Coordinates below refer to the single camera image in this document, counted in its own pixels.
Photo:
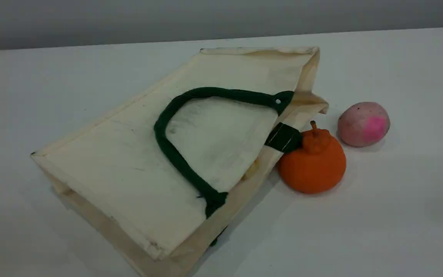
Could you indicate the orange tangerine toy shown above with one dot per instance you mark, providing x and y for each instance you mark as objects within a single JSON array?
[{"x": 313, "y": 165}]

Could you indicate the pink round fruit toy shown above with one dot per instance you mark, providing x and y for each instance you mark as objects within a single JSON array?
[{"x": 362, "y": 125}]

